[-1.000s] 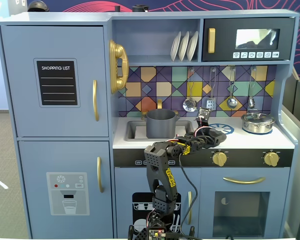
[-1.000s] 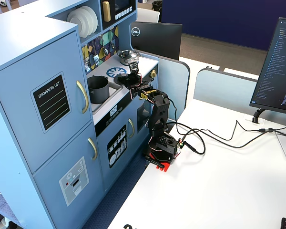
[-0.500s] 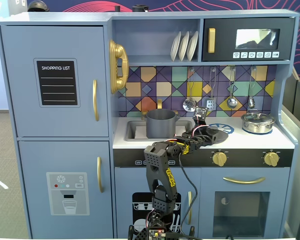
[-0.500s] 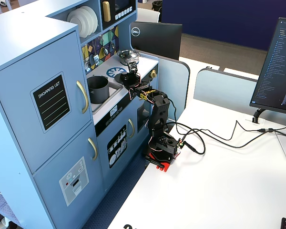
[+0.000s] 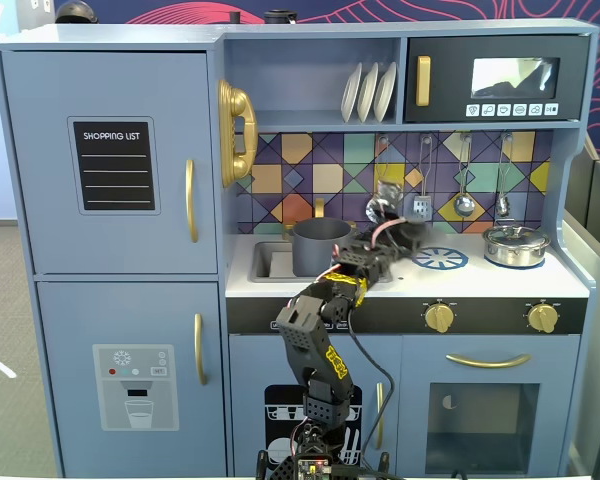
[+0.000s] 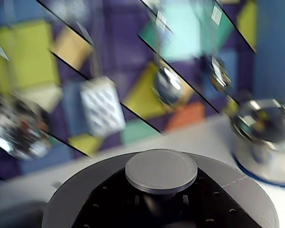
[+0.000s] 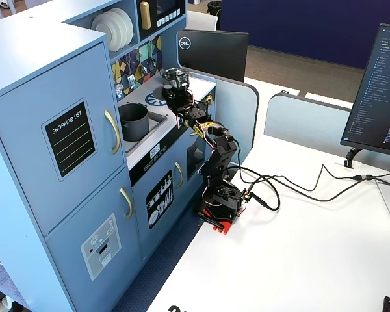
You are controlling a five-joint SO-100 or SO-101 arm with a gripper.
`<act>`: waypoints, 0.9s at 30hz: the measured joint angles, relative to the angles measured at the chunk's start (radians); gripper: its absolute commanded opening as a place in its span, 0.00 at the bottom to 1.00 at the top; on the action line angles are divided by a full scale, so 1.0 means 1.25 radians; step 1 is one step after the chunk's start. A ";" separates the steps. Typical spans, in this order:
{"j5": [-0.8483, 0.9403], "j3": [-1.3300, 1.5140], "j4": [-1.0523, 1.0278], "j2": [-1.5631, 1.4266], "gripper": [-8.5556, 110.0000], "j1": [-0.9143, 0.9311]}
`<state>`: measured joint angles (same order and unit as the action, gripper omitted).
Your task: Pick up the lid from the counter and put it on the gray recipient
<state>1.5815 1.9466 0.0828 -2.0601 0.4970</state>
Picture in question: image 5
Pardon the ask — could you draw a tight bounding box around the gold freezer door handle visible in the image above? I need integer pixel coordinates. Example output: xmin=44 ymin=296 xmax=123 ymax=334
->
xmin=193 ymin=312 xmax=209 ymax=386

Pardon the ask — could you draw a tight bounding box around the metal slotted spatula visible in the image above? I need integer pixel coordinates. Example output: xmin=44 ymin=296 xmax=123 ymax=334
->
xmin=412 ymin=133 xmax=435 ymax=221

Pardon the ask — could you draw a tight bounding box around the gold dishwasher door handle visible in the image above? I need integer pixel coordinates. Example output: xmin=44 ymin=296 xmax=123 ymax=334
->
xmin=375 ymin=382 xmax=385 ymax=450

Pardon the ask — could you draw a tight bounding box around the gold toy faucet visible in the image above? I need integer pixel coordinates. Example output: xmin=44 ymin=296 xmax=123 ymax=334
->
xmin=281 ymin=197 xmax=357 ymax=240

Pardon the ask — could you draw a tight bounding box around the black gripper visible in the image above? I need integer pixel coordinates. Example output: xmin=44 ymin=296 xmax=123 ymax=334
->
xmin=335 ymin=219 xmax=421 ymax=282

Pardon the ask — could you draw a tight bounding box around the small metal whisk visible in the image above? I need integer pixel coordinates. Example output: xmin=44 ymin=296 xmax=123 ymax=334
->
xmin=495 ymin=132 xmax=514 ymax=218

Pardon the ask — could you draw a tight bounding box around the blue toy kitchen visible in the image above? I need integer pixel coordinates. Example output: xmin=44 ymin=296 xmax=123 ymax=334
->
xmin=0 ymin=18 xmax=600 ymax=479

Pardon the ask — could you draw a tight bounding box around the blue oven door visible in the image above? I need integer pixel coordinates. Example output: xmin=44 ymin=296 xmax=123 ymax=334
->
xmin=400 ymin=334 xmax=581 ymax=476

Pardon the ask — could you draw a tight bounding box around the gold fridge door handle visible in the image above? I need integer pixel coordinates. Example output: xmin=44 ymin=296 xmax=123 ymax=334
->
xmin=185 ymin=158 xmax=200 ymax=244

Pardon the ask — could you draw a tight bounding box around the gold toy telephone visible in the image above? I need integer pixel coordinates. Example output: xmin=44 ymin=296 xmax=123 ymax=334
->
xmin=217 ymin=78 xmax=259 ymax=189

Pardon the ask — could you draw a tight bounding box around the white plate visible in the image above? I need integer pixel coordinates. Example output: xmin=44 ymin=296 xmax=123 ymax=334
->
xmin=372 ymin=61 xmax=398 ymax=123
xmin=340 ymin=61 xmax=364 ymax=124
xmin=356 ymin=61 xmax=380 ymax=124

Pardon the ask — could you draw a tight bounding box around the gray plastic pot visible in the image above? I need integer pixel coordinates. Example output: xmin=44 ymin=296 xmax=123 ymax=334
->
xmin=285 ymin=217 xmax=355 ymax=278

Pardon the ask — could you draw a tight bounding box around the blue fridge door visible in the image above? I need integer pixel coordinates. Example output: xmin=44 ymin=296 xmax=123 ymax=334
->
xmin=0 ymin=49 xmax=219 ymax=275

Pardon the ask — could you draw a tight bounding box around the gray round pot lid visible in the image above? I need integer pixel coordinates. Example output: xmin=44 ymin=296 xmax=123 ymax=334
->
xmin=393 ymin=218 xmax=434 ymax=253

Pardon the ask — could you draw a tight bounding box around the gold stove knob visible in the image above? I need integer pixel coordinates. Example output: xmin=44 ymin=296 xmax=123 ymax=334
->
xmin=423 ymin=302 xmax=456 ymax=333
xmin=526 ymin=302 xmax=560 ymax=333

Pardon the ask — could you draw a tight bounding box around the black cable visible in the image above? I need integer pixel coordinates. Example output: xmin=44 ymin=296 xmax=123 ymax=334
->
xmin=347 ymin=314 xmax=396 ymax=474

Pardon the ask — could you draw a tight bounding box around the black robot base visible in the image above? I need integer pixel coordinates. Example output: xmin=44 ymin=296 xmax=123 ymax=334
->
xmin=254 ymin=434 xmax=396 ymax=480

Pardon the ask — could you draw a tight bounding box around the steel pot with lid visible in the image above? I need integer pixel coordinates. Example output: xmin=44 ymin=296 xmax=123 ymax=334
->
xmin=482 ymin=223 xmax=552 ymax=269

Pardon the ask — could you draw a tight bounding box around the blue freezer door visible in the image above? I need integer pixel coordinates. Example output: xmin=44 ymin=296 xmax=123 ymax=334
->
xmin=35 ymin=281 xmax=229 ymax=479

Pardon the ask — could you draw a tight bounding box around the black helmet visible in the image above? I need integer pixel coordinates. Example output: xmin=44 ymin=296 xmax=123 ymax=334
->
xmin=54 ymin=0 xmax=100 ymax=24

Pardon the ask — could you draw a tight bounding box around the metal ladle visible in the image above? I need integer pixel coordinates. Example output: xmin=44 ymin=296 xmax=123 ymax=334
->
xmin=452 ymin=132 xmax=477 ymax=218

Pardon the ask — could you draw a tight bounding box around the black shopping list board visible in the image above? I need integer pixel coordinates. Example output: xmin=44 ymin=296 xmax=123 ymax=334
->
xmin=67 ymin=116 xmax=161 ymax=216

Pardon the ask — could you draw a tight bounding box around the gold oven door handle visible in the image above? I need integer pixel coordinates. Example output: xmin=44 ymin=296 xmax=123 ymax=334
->
xmin=445 ymin=352 xmax=532 ymax=370

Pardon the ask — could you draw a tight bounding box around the black microwave door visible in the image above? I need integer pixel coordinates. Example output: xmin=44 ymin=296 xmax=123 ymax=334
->
xmin=403 ymin=34 xmax=592 ymax=124

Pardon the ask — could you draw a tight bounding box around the blue dishwasher door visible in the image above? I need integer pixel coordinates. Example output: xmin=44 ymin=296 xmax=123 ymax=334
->
xmin=228 ymin=333 xmax=402 ymax=477

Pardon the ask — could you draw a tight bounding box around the red white servo wire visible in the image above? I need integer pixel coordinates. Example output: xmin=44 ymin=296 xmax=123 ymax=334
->
xmin=329 ymin=215 xmax=409 ymax=274

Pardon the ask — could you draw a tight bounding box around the gold microwave handle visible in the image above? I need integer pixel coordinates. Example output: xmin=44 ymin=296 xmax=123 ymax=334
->
xmin=415 ymin=55 xmax=432 ymax=108

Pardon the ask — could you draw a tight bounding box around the gray toy sink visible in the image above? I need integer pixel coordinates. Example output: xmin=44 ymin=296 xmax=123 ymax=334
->
xmin=250 ymin=240 xmax=393 ymax=284

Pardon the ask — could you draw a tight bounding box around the metal skimmer spoon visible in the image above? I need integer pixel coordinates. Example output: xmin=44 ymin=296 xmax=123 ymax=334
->
xmin=364 ymin=134 xmax=406 ymax=226

